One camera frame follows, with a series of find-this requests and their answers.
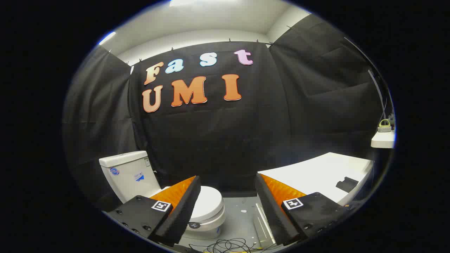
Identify tangled black cables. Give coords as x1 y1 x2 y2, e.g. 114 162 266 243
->
188 238 268 253

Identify black backdrop cloth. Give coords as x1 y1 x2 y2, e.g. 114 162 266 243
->
63 14 387 211

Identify white toilet lid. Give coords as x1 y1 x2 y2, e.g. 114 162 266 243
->
189 186 224 223

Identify white toilet body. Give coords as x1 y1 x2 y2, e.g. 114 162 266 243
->
99 151 226 240

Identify black cabinet handle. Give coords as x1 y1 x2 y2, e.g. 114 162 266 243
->
336 177 359 193

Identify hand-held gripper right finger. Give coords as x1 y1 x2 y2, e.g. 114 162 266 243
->
255 172 347 246

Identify small white shelf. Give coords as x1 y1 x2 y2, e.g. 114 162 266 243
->
371 129 396 149

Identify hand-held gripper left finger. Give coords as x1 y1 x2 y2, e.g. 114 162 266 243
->
105 175 201 246

